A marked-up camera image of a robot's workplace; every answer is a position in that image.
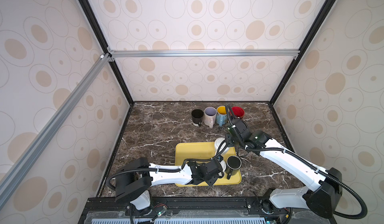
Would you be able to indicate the aluminium rail back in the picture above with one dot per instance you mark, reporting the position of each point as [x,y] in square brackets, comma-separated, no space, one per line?
[113,54]

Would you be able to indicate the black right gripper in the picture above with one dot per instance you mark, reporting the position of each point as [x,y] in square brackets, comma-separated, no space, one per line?
[227,138]

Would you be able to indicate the black base frame rail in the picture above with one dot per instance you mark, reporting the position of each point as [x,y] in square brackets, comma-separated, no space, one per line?
[197,210]

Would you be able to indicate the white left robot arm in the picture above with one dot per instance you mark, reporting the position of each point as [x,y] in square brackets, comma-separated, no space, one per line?
[131,182]

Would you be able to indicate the black corner frame post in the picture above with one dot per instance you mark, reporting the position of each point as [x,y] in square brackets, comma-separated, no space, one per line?
[313,30]

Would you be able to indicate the black left corner post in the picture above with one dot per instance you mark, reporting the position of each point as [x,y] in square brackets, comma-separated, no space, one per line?
[96,28]

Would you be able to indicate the pink iridescent mug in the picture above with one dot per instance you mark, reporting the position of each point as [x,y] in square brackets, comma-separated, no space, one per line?
[210,116]

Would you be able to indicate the aluminium rail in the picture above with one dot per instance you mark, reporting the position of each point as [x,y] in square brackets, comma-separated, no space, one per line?
[113,54]
[20,169]

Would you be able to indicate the blue mug yellow inside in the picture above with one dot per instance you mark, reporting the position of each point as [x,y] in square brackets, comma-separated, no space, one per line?
[221,117]

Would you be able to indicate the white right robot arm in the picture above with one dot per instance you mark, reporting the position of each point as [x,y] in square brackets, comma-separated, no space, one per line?
[323,188]

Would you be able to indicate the black mug front row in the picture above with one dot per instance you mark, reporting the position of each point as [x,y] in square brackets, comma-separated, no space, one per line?
[234,164]

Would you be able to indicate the white mug front row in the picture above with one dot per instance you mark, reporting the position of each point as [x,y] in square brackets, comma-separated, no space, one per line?
[223,165]

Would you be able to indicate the aluminium rail left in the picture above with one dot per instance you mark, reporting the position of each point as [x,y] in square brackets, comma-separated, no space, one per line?
[20,169]

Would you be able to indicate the black mug white base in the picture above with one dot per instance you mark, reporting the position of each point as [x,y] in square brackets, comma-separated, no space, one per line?
[197,117]

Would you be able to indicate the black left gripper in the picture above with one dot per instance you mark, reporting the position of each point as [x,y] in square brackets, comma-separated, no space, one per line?
[215,177]

